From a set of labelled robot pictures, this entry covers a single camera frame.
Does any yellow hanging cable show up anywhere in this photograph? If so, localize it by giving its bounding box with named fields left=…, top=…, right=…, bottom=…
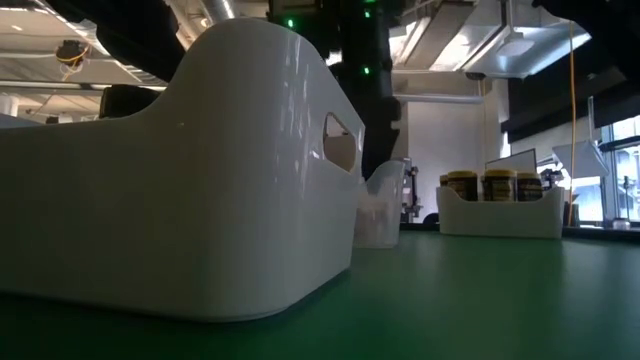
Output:
left=567, top=22, right=577, bottom=227

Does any clear plastic bin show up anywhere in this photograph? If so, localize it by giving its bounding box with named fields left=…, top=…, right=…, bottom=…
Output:
left=352, top=159, right=407, bottom=250

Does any white plastic bin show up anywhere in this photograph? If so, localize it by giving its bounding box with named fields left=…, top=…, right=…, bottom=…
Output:
left=0, top=18, right=366, bottom=323
left=436, top=185, right=566, bottom=240

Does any white ceiling air unit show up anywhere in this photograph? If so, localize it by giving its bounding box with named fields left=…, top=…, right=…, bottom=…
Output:
left=389, top=0, right=594, bottom=80

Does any computer monitor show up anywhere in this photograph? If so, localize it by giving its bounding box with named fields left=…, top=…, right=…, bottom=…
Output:
left=483, top=147, right=539, bottom=174

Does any horizontal grey ceiling pipe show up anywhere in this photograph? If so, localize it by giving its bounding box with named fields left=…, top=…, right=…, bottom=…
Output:
left=392, top=92, right=485, bottom=105

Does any hanging cord reel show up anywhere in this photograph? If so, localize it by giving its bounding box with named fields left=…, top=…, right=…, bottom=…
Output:
left=54, top=39, right=90, bottom=69

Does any narrow silver ceiling duct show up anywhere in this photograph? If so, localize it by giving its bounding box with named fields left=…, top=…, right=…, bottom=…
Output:
left=164, top=0, right=237, bottom=26

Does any black aluminium table frame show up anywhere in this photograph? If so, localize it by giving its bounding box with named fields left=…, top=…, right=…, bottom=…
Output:
left=399, top=222, right=640, bottom=245

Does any white slanted board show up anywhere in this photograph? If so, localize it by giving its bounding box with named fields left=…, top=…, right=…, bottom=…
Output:
left=552, top=139, right=610, bottom=180

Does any green table mat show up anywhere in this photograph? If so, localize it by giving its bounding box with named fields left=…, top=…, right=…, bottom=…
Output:
left=0, top=227, right=640, bottom=360

